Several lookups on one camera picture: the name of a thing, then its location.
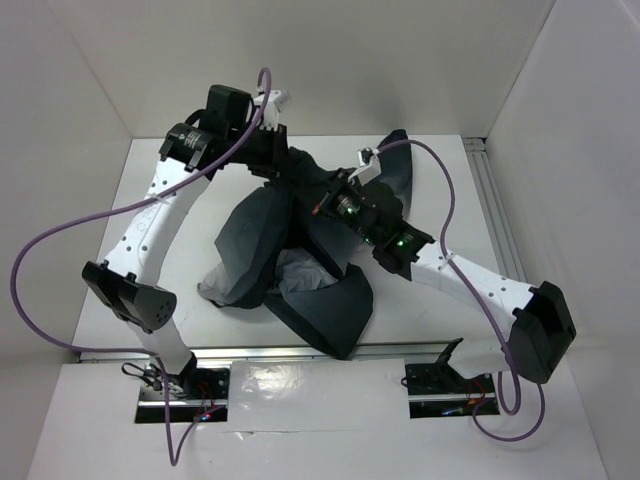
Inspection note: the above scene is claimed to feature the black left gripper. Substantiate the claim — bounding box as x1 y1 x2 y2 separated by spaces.
226 121 298 179

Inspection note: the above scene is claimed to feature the dark navy jacket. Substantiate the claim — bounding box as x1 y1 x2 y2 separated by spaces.
197 128 416 360

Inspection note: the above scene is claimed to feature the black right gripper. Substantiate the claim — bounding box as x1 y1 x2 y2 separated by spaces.
293 168 380 247

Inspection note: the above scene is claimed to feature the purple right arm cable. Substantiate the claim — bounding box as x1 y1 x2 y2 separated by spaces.
374 139 547 441

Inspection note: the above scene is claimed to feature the aluminium front rail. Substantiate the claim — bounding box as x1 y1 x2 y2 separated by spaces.
192 342 450 361

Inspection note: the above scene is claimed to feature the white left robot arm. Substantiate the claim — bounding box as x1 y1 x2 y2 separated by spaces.
82 85 290 399

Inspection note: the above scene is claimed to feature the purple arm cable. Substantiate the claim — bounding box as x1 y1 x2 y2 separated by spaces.
9 67 275 466
374 139 547 441

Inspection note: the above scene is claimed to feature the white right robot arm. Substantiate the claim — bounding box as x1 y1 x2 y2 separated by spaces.
312 171 576 392

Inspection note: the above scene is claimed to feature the aluminium side rail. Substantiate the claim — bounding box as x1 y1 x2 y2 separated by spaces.
462 138 526 281

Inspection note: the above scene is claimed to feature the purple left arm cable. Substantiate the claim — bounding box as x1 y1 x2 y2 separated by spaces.
9 67 275 466

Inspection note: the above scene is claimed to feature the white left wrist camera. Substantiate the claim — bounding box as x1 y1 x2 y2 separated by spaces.
253 90 292 131

